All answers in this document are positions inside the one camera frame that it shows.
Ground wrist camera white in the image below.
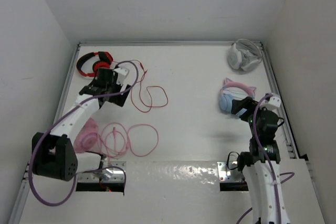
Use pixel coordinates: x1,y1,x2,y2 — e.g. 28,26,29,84
263,94,281,111
113,67,130,86

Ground aluminium frame rail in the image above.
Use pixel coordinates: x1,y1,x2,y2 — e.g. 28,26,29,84
7,40,316,224

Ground white front cover board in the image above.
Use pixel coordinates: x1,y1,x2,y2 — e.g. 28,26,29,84
19,159,325,223

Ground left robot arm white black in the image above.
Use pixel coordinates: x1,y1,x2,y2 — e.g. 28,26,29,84
28,67,131,182

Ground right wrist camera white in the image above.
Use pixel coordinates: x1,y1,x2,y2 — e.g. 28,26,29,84
263,94,281,111

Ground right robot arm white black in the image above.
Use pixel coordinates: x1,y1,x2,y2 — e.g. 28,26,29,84
230,93,290,223

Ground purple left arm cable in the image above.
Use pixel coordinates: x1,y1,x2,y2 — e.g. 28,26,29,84
28,60,140,206

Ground blue pink cat-ear headphones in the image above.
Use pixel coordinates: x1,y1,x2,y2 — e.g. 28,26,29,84
218,78,257,113

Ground red black headphones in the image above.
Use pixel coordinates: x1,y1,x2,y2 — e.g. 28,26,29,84
76,51,113,78

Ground white grey headphones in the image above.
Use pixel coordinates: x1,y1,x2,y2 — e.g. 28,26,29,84
227,39,263,72

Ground pink headphone cable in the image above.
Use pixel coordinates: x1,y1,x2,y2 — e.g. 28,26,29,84
97,122,159,158

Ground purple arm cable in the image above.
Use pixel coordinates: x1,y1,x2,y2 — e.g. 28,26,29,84
236,94,295,224
28,60,140,206

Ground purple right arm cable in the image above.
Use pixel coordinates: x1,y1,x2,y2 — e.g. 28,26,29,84
236,94,295,224

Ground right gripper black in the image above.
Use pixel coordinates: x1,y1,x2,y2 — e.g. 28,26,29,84
231,95,271,137

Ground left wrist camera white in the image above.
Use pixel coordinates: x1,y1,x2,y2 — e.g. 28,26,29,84
113,67,130,86

